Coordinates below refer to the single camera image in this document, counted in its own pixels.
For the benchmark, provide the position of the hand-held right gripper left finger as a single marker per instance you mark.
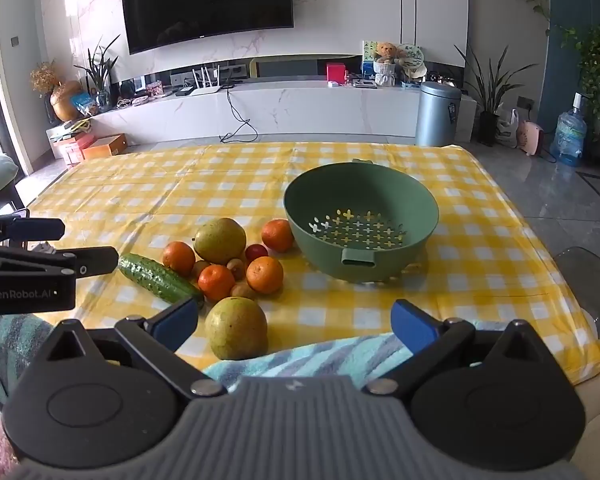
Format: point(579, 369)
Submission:
point(177, 322)

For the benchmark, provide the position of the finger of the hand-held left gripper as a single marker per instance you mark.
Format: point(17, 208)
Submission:
point(35, 230)
point(95, 260)

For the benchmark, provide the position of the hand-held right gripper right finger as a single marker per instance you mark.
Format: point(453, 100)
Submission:
point(412, 325)

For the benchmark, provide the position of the green cucumber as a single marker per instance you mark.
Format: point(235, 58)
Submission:
point(155, 276)

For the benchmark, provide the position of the orange tangerine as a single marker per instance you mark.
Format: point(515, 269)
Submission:
point(179, 258)
point(264, 275)
point(277, 235)
point(216, 282)

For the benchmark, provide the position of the small brown longan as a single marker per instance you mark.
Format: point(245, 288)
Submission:
point(242, 291)
point(236, 268)
point(200, 268)

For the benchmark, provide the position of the green yellow pear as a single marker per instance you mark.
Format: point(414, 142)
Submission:
point(236, 327)
point(219, 241)

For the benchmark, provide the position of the small red fruit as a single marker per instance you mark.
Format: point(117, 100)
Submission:
point(256, 252)

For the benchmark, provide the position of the green plastic colander bowl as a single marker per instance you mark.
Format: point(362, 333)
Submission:
point(330, 200)

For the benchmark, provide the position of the red white cardboard box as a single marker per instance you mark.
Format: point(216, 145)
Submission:
point(70, 149)

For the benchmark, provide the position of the orange cardboard box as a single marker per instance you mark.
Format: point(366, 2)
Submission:
point(105, 147)

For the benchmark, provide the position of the yellow checked tablecloth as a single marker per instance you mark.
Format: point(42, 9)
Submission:
point(180, 180)

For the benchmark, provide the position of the golden gourd ornament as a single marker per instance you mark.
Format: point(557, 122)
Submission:
point(65, 102)

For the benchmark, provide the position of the dried yellow flowers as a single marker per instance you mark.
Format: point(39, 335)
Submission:
point(42, 77)

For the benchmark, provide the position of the green orchid plant in vase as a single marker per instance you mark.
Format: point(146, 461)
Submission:
point(100, 80)

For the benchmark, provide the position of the transparent plastic chair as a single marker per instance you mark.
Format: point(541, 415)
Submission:
point(585, 280)

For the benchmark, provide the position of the pink floral box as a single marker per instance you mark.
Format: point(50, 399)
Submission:
point(153, 89)

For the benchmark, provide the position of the white router with antennas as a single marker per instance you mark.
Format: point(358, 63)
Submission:
point(207, 87)

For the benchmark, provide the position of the grey metal trash can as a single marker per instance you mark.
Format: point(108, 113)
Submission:
point(436, 115)

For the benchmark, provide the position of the potted long-leaf plant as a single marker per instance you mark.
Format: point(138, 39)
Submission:
point(489, 127)

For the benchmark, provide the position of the white plastic bag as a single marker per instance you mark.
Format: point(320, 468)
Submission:
point(506, 130)

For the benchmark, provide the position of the pink space heater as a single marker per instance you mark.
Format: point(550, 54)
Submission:
point(530, 137)

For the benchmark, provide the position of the white marble media console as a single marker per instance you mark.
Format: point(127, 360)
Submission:
point(305, 110)

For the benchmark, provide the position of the blue water jug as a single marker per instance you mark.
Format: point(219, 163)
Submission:
point(569, 135)

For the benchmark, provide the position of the white woven basket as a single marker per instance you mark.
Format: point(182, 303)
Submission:
point(385, 74)

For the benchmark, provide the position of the round painted hand fan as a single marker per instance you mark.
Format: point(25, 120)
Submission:
point(411, 55)

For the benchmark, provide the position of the blue green picture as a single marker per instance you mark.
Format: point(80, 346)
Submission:
point(368, 57)

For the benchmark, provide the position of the brown teddy bear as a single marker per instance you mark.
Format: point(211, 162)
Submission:
point(385, 52)

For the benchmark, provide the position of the black curved television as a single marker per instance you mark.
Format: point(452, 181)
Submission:
point(205, 0)

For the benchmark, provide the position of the green pothos plant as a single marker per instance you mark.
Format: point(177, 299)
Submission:
point(597, 55)

